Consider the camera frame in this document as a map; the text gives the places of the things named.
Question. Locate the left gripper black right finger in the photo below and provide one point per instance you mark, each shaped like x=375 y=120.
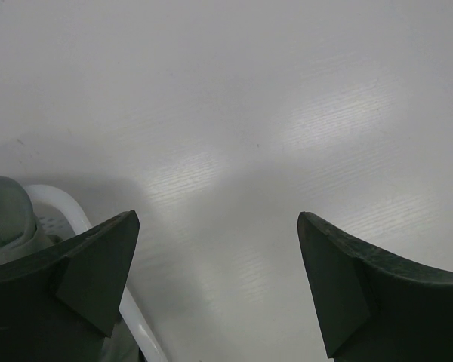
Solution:
x=371 y=304

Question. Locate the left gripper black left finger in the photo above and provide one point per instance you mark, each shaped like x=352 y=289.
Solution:
x=60 y=303

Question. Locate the grey skirt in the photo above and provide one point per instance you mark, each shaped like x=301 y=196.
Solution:
x=21 y=233

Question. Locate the white plastic laundry basket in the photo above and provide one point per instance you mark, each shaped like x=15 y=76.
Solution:
x=79 y=222

